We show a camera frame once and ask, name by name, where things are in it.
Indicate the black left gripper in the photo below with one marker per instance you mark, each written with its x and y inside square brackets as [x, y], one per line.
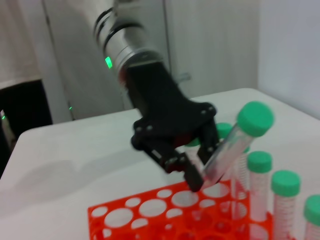
[162, 112]

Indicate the orange test tube rack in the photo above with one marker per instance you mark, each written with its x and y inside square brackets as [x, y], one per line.
[156, 221]

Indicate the white cabinet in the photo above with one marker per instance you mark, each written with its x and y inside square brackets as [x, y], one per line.
[212, 50]

